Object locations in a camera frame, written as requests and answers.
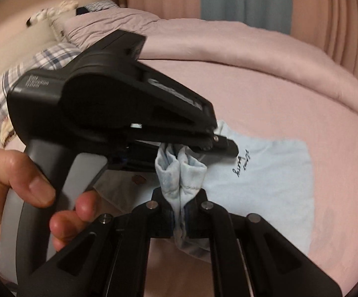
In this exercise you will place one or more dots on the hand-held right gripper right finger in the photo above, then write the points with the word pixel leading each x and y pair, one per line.
pixel 194 219

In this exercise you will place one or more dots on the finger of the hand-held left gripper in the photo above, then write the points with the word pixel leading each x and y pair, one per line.
pixel 222 147
pixel 138 157

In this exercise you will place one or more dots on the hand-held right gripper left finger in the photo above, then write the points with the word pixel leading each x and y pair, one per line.
pixel 163 219

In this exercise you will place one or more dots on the light blue strawberry pants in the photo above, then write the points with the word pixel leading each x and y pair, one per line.
pixel 275 191

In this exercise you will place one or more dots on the person's left hand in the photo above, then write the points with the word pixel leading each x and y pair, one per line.
pixel 21 176

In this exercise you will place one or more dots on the pink bed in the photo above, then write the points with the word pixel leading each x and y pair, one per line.
pixel 259 92

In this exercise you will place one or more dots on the plaid pillow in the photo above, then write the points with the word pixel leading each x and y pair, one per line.
pixel 52 54

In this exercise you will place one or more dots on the dark navy cushion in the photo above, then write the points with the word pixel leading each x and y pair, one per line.
pixel 80 10

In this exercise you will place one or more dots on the checkered dark pillow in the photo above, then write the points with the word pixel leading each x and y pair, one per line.
pixel 103 5

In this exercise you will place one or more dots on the white plush toy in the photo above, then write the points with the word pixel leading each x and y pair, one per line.
pixel 41 15
pixel 67 6

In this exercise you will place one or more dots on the cream headboard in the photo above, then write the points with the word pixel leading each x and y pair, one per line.
pixel 21 40

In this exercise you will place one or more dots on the cartoon printed cloth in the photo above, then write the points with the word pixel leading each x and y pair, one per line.
pixel 7 133

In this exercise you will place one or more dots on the pink duvet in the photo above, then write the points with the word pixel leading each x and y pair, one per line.
pixel 228 40

